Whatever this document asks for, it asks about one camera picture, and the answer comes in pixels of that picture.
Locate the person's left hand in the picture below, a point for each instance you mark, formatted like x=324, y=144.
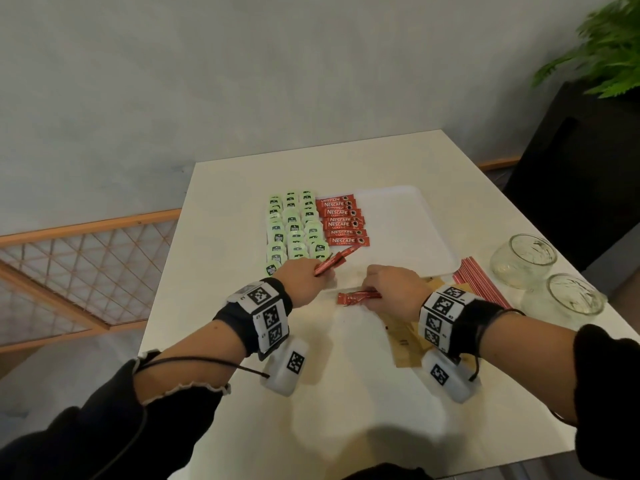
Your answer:
x=302, y=282

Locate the person's right hand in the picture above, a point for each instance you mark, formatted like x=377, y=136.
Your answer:
x=400, y=292

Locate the pile of brown sugar packets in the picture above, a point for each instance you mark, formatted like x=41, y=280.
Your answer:
x=400, y=344

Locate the rows of laid tea bags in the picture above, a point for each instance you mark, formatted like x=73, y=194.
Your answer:
x=290, y=229

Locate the white tray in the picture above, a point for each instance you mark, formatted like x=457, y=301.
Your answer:
x=400, y=229

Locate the red Nescafe coffee sticks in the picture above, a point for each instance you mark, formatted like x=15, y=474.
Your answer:
x=340, y=214

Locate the red stirrer sticks bundle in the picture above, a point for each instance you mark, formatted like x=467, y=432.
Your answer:
x=480, y=279

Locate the person's right forearm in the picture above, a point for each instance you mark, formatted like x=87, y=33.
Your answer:
x=525, y=354

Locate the person's left forearm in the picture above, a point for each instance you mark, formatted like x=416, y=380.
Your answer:
x=190, y=359

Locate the person's black top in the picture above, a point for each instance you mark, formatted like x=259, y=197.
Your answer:
x=75, y=434

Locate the black left wristband marker tags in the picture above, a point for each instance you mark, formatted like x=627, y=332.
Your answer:
x=260, y=294

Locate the clear glass jar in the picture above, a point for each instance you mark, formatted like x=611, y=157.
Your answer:
x=520, y=264
x=565, y=304

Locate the black furniture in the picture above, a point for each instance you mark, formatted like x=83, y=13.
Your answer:
x=575, y=184

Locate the wooden lattice screen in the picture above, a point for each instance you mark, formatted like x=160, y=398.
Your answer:
x=75, y=229

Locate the green hanging plant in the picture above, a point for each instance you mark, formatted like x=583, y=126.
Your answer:
x=610, y=49

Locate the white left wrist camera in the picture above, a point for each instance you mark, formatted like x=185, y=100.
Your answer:
x=290, y=364

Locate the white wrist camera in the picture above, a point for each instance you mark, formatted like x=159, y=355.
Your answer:
x=445, y=377
x=290, y=364

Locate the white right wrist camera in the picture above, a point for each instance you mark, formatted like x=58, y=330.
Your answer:
x=445, y=377

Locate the wooden wall rail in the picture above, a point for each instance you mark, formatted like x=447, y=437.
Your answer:
x=500, y=163

